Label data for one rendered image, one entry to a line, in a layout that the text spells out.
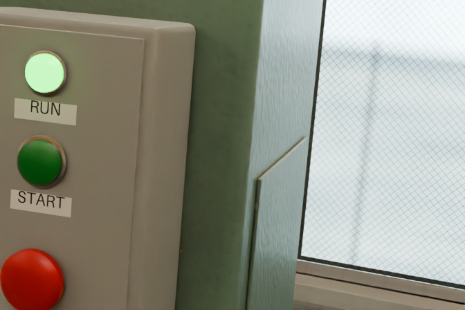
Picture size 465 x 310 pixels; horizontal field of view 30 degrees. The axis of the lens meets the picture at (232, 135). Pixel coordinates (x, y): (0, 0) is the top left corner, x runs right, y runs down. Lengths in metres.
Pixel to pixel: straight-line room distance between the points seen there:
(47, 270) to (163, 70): 0.10
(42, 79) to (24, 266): 0.08
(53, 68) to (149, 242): 0.09
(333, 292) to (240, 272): 1.52
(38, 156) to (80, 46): 0.05
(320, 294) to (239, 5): 1.59
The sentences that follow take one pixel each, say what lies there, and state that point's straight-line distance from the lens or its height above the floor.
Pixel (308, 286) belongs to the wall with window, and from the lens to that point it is 1.98.
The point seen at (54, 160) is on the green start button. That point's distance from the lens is 0.39.
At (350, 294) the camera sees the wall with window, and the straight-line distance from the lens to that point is 1.96.
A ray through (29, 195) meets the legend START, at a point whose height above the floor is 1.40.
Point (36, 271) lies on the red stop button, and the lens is 0.40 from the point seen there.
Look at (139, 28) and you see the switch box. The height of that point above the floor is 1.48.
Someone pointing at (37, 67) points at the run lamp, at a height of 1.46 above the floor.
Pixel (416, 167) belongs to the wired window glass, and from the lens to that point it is 1.95.
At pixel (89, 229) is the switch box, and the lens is 0.40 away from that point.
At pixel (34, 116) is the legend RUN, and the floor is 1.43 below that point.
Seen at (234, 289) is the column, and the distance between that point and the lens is 0.45.
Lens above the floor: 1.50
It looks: 9 degrees down
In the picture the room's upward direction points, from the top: 5 degrees clockwise
